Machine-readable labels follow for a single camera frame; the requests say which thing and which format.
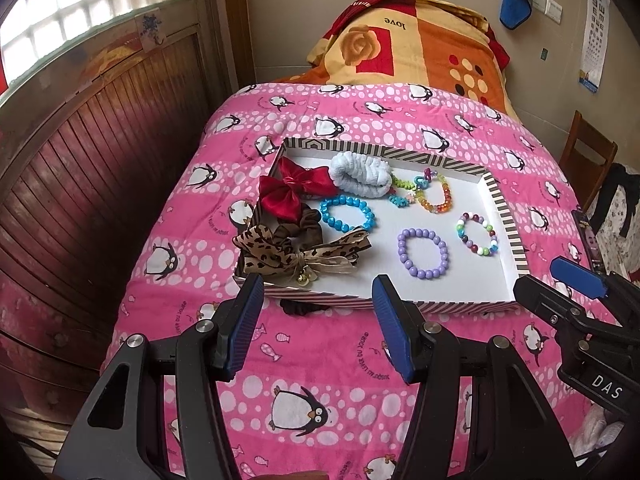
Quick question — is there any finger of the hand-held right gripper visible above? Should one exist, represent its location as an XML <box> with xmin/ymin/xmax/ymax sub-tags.
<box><xmin>549</xmin><ymin>255</ymin><xmax>640</xmax><ymax>307</ymax></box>
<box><xmin>513</xmin><ymin>276</ymin><xmax>602</xmax><ymax>334</ymax></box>

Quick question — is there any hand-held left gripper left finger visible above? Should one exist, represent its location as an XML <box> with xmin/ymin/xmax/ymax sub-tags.
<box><xmin>52</xmin><ymin>273</ymin><xmax>265</xmax><ymax>480</ymax></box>

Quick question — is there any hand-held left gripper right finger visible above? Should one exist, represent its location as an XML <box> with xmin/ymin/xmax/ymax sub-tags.
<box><xmin>371</xmin><ymin>274</ymin><xmax>576</xmax><ymax>480</ymax></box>

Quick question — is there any striped cardboard box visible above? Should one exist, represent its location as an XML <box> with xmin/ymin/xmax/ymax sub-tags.
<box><xmin>232</xmin><ymin>136</ymin><xmax>531</xmax><ymax>313</ymax></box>

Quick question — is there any purple bead bracelet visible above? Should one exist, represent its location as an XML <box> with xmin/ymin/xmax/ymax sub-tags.
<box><xmin>397</xmin><ymin>228</ymin><xmax>450</xmax><ymax>280</ymax></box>

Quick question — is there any multicolour round bead bracelet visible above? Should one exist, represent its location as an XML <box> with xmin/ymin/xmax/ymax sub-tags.
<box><xmin>456</xmin><ymin>212</ymin><xmax>500</xmax><ymax>257</ymax></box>

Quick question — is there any blue bead bracelet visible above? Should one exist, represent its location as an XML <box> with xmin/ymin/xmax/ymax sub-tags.
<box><xmin>319</xmin><ymin>195</ymin><xmax>376</xmax><ymax>234</ymax></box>

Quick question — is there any colourful flower charm bracelet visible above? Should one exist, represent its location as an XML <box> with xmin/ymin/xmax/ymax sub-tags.
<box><xmin>387</xmin><ymin>174</ymin><xmax>421</xmax><ymax>209</ymax></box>

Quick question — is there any red satin bow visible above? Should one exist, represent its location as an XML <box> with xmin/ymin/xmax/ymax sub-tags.
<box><xmin>258</xmin><ymin>156</ymin><xmax>337</xmax><ymax>221</ymax></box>

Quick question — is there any orange transparent bead bracelet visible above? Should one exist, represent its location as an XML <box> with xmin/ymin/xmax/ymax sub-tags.
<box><xmin>415</xmin><ymin>167</ymin><xmax>453</xmax><ymax>215</ymax></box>

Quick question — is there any white fluffy scrunchie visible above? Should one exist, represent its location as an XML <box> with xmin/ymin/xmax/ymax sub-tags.
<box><xmin>330</xmin><ymin>151</ymin><xmax>396</xmax><ymax>197</ymax></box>

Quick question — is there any white patterned cloth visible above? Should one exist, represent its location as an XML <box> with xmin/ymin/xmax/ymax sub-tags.
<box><xmin>585</xmin><ymin>185</ymin><xmax>640</xmax><ymax>281</ymax></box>

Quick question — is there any pink penguin blanket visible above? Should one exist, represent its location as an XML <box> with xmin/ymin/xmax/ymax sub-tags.
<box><xmin>100</xmin><ymin>82</ymin><xmax>640</xmax><ymax>480</ymax></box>

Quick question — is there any white fluffy cloth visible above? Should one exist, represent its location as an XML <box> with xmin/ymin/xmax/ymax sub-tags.
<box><xmin>570</xmin><ymin>402</ymin><xmax>627</xmax><ymax>467</ymax></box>

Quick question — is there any leopard print bow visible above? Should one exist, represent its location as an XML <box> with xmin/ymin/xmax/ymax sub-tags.
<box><xmin>232</xmin><ymin>224</ymin><xmax>373</xmax><ymax>289</ymax></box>

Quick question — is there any black garment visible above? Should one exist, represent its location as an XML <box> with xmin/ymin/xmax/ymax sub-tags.
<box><xmin>597</xmin><ymin>162</ymin><xmax>640</xmax><ymax>237</ymax></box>

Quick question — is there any brown scrunchie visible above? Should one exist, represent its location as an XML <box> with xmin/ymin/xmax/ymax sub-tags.
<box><xmin>272</xmin><ymin>210</ymin><xmax>325</xmax><ymax>253</ymax></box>

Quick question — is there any wooden chair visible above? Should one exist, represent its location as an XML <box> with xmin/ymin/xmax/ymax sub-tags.
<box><xmin>560</xmin><ymin>110</ymin><xmax>620</xmax><ymax>206</ymax></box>

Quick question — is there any eye chart poster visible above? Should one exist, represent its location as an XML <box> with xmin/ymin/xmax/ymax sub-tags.
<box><xmin>578</xmin><ymin>0</ymin><xmax>612</xmax><ymax>94</ymax></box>

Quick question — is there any orange patterned blanket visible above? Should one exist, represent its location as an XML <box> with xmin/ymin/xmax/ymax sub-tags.
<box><xmin>275</xmin><ymin>0</ymin><xmax>521</xmax><ymax>121</ymax></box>

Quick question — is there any glass block window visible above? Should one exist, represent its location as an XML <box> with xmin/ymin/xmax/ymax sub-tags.
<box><xmin>0</xmin><ymin>0</ymin><xmax>196</xmax><ymax>106</ymax></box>

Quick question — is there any black hair tie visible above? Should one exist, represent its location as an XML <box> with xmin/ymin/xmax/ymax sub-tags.
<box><xmin>279</xmin><ymin>298</ymin><xmax>326</xmax><ymax>319</ymax></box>

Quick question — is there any white wall switch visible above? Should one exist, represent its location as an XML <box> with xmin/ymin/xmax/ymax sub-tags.
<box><xmin>531</xmin><ymin>0</ymin><xmax>564</xmax><ymax>24</ymax></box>

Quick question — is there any small blue frame decal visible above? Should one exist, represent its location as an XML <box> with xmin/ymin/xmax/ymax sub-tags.
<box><xmin>141</xmin><ymin>12</ymin><xmax>164</xmax><ymax>49</ymax></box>

